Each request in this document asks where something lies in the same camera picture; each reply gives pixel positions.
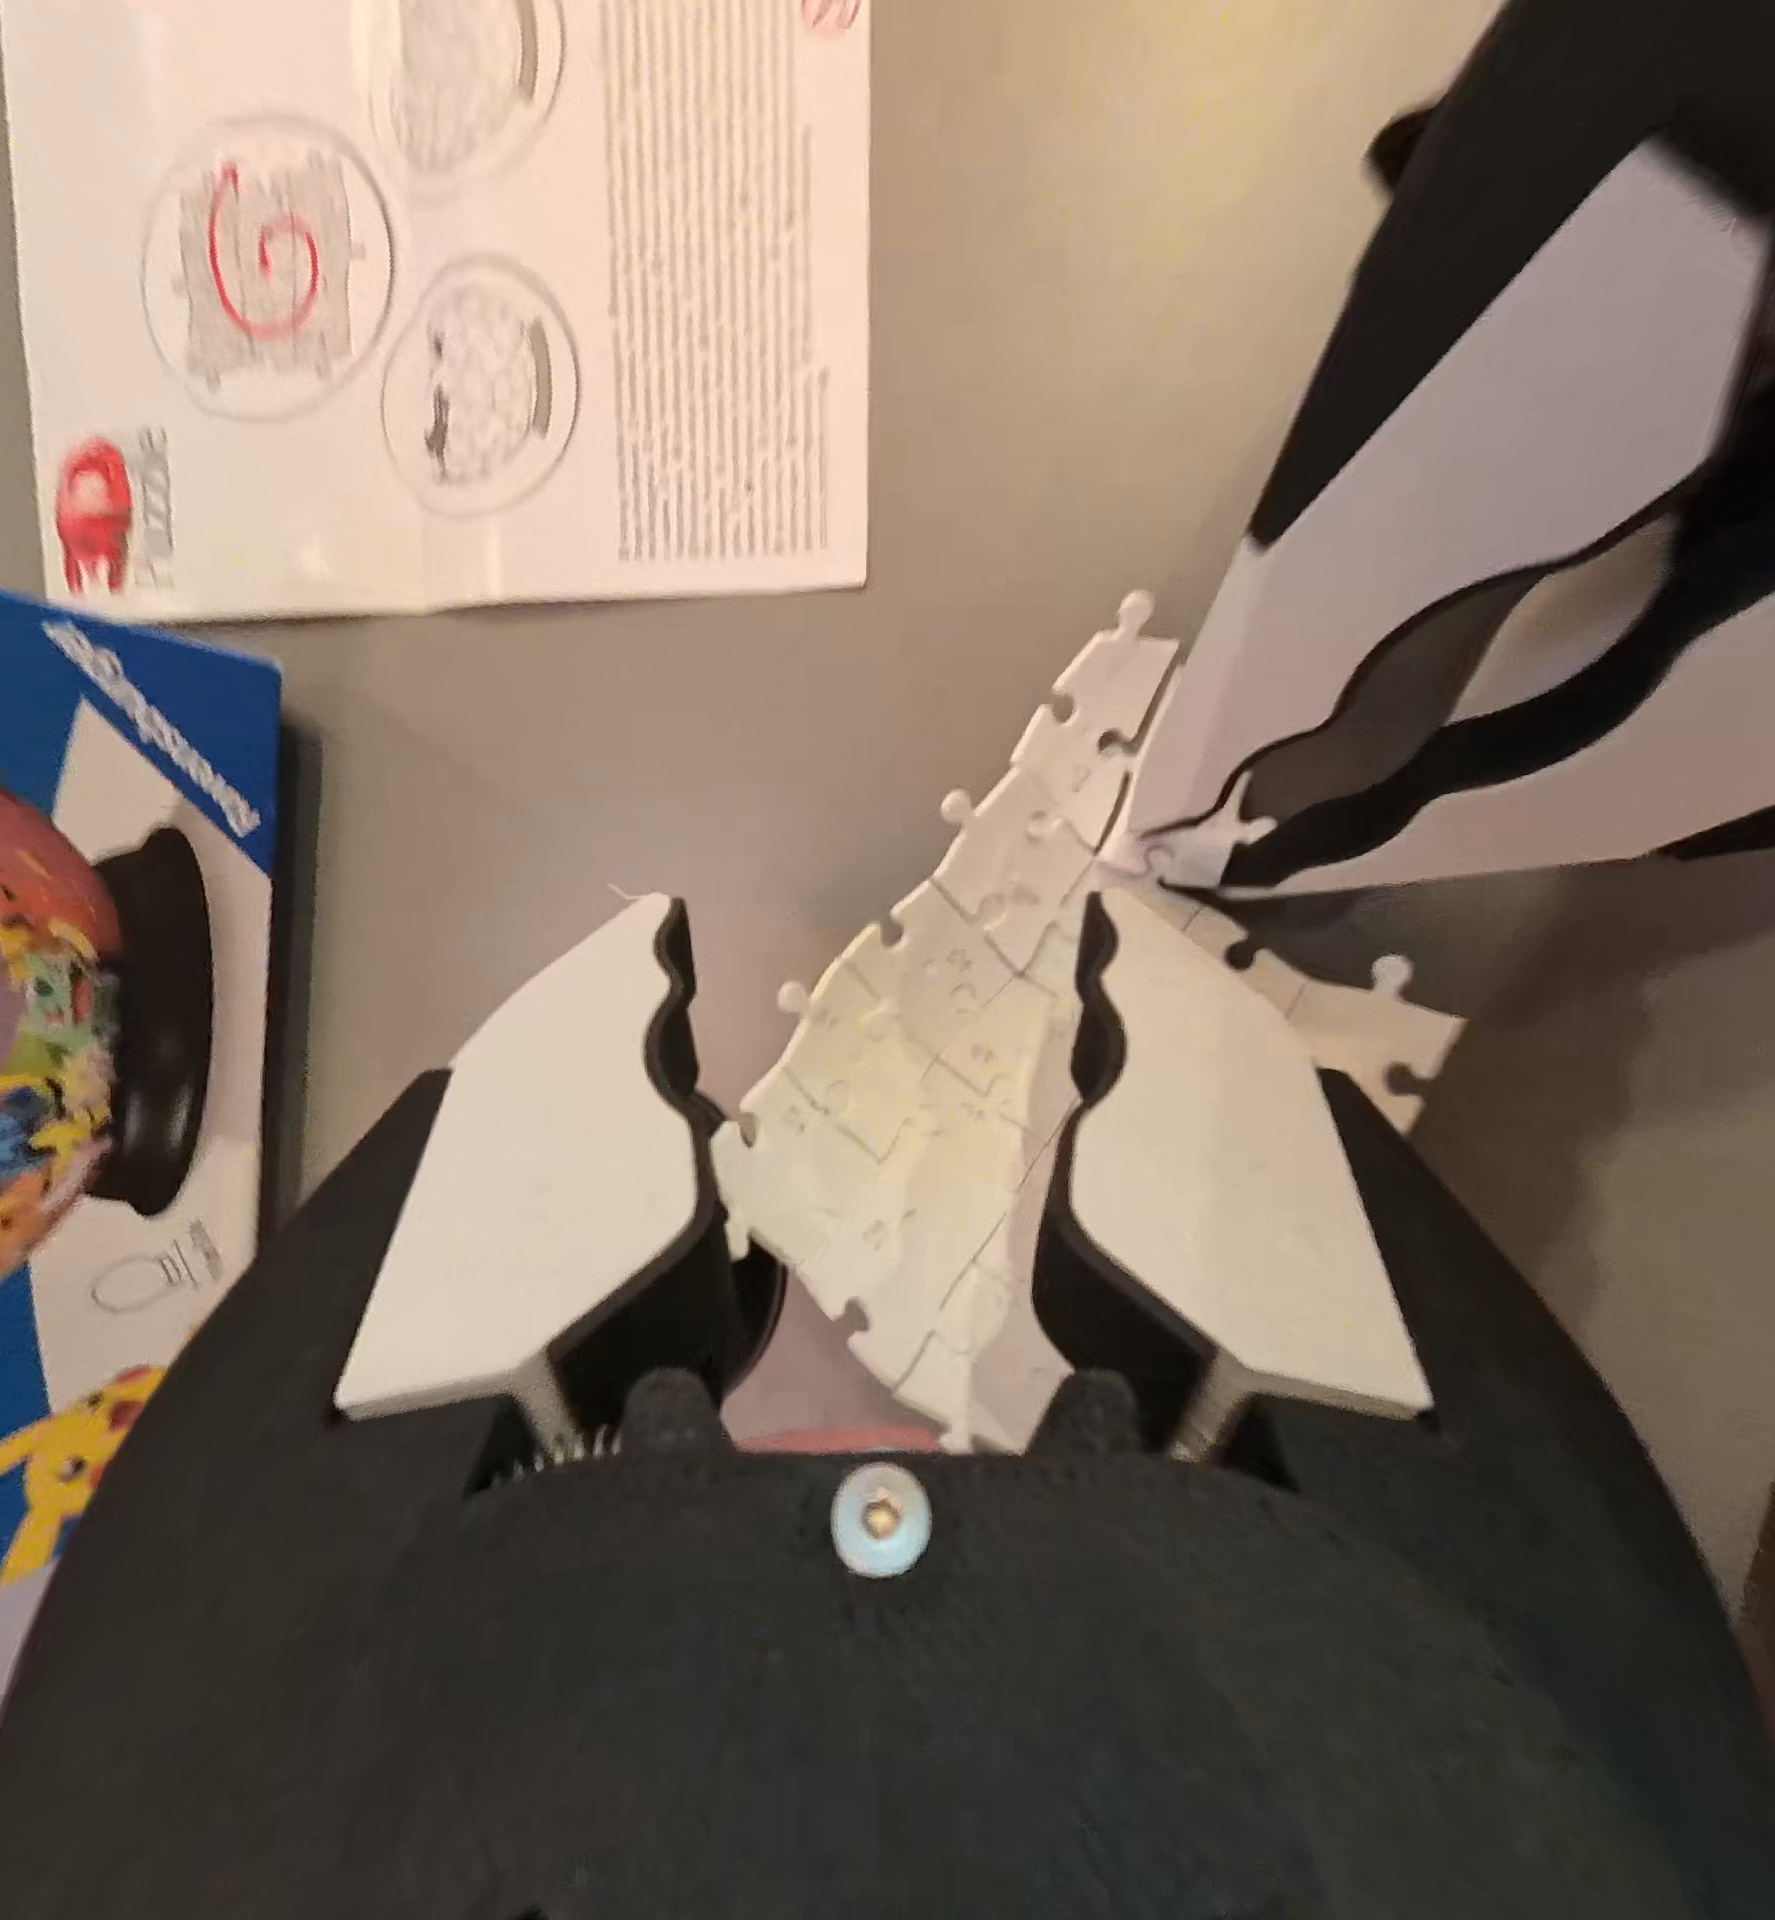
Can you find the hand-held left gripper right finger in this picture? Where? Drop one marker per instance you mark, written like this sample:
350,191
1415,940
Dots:
1233,1169

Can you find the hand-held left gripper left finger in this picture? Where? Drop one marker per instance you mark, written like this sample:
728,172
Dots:
527,1141

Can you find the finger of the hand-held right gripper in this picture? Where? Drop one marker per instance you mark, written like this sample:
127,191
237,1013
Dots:
1576,782
1426,495

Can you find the partly built white puzzle ball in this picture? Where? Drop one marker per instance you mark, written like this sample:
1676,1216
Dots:
918,1082

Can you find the black round ball stand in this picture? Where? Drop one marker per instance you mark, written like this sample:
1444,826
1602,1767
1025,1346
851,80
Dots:
754,1297

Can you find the blue puzzle ball box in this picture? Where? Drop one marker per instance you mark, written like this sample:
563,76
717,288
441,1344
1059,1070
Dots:
18,898

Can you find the white paper instruction sheet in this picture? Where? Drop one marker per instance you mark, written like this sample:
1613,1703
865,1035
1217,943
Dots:
527,300

